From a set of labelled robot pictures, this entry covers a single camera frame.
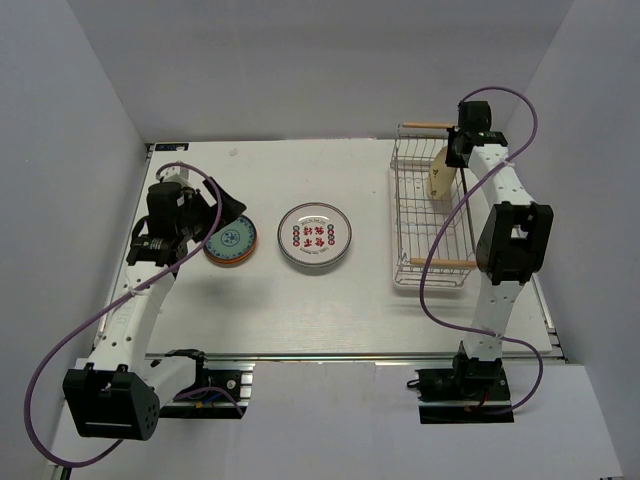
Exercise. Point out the metal wire dish rack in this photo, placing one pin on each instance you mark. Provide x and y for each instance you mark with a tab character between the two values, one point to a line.
415	146

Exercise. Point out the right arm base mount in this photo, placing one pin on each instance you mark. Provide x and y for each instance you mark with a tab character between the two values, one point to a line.
442	401

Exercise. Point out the white drip tray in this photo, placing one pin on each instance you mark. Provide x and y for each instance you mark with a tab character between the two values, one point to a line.
415	222

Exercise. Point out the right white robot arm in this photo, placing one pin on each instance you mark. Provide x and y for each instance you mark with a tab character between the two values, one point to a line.
511	246

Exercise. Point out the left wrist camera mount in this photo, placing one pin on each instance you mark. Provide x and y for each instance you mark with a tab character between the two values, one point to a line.
175	174

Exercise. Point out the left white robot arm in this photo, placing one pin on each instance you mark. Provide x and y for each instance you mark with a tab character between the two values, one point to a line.
118	393

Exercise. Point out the cream floral plate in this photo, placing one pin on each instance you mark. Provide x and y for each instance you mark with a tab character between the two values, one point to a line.
440	177

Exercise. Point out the orange plastic plate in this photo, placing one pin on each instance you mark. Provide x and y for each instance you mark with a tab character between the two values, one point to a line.
228	250

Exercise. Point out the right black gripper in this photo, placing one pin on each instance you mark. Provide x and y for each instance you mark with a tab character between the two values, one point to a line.
452	160

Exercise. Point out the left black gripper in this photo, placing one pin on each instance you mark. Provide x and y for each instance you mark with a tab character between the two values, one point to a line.
229	209

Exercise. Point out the blue floral plate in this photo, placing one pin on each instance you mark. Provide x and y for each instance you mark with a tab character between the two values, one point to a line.
243	226

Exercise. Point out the white plate red characters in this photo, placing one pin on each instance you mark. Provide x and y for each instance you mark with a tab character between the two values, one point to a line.
314	235

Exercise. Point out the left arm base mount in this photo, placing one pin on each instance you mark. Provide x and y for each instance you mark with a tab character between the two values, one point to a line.
205	390

